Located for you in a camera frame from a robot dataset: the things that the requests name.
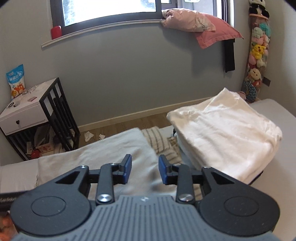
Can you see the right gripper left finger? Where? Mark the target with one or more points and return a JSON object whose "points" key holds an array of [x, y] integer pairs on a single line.
{"points": [[66, 202]]}

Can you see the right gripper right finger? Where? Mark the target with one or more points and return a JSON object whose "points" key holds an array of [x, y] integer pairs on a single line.
{"points": [[224, 203]]}

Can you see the beige linen trousers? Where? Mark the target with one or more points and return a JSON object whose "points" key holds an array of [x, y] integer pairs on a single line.
{"points": [[109, 150]]}

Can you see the grey bed sheet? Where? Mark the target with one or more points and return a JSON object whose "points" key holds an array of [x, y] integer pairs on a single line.
{"points": [[277, 180]]}

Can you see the white folded garment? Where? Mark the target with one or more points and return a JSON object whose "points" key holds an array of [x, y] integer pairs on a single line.
{"points": [[226, 133]]}

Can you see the white bedside table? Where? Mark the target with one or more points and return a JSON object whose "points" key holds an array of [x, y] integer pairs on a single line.
{"points": [[46, 104]]}

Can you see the brown striped folded shirt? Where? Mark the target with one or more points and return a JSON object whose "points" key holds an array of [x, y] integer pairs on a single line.
{"points": [[163, 142]]}

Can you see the blue snack bag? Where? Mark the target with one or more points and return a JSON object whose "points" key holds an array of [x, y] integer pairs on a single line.
{"points": [[16, 81]]}

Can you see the plush toy hanging tube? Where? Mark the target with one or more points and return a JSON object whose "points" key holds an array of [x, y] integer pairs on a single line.
{"points": [[258, 51]]}

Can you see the black hanging cloth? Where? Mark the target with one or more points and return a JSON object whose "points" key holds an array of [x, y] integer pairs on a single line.
{"points": [[229, 57]]}

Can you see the red cup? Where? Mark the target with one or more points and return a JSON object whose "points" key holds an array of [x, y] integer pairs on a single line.
{"points": [[56, 32]]}

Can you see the pink pillow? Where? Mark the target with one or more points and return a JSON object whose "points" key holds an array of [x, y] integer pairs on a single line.
{"points": [[223, 31]]}

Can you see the pink plastic bag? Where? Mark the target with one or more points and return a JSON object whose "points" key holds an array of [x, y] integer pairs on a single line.
{"points": [[186, 20]]}

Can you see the window with dark frame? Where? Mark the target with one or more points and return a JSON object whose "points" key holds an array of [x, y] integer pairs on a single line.
{"points": [[73, 16]]}

